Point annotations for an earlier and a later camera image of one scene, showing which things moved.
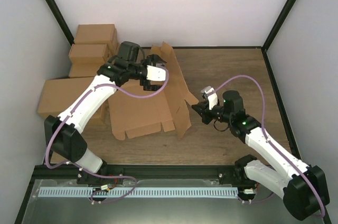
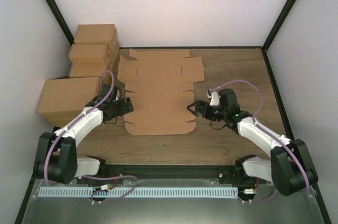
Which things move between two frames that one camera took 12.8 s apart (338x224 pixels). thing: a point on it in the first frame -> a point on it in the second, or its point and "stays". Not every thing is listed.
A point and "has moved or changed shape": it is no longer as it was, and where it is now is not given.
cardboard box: [95, 34] stays
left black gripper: [152, 59] -> [124, 109]
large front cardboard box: [58, 94] stays
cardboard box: [128, 113] has moved or changed shape
